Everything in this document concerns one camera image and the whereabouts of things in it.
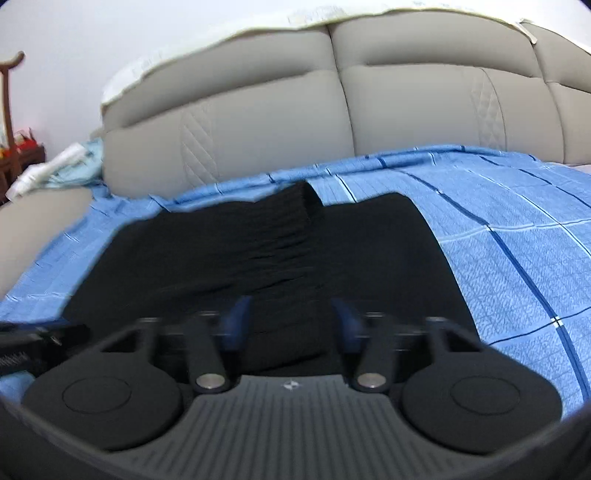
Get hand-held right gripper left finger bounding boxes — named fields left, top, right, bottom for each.
left=98, top=295, right=242, bottom=394

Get white cloth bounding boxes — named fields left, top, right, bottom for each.
left=7, top=143, right=86, bottom=200

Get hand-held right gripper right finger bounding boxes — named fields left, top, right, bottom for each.
left=331, top=298, right=486, bottom=394

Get wooden rack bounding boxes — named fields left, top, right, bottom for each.
left=0, top=52, right=26, bottom=155

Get blue patterned blanket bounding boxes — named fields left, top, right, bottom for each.
left=0, top=144, right=591, bottom=418

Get black pants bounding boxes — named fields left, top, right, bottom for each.
left=61, top=181, right=479, bottom=376

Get white headboard cover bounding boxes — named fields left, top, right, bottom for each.
left=100, top=0, right=539, bottom=108

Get beige padded headboard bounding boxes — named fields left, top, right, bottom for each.
left=0, top=19, right=591, bottom=301

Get dark wooden cabinet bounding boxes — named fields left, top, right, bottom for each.
left=0, top=145, right=47, bottom=205

